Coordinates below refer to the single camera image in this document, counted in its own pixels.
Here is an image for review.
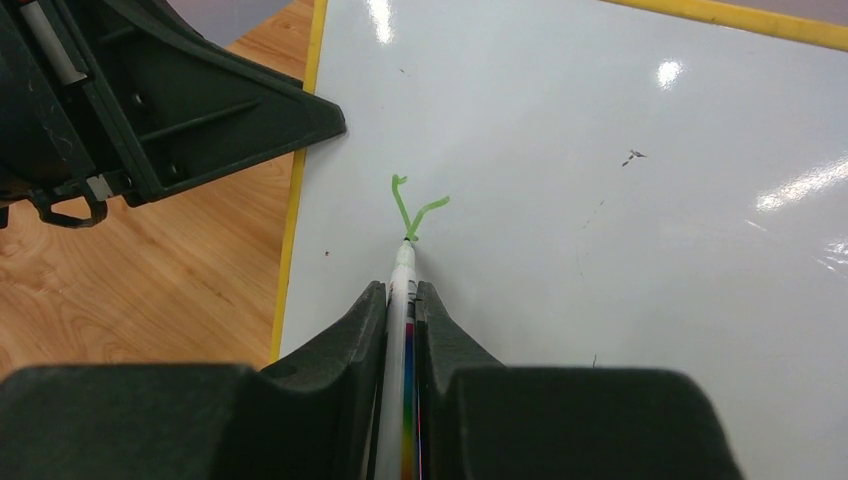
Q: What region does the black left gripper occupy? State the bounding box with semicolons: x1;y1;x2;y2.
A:
1;1;347;229

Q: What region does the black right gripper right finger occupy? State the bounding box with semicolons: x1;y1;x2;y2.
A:
415;282;743;479

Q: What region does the green capped white marker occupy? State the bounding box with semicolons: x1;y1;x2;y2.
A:
373;239;420;479

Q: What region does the yellow framed whiteboard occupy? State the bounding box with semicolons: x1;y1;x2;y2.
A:
277;1;847;479

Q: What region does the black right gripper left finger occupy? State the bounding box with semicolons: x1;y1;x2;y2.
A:
1;282;386;479

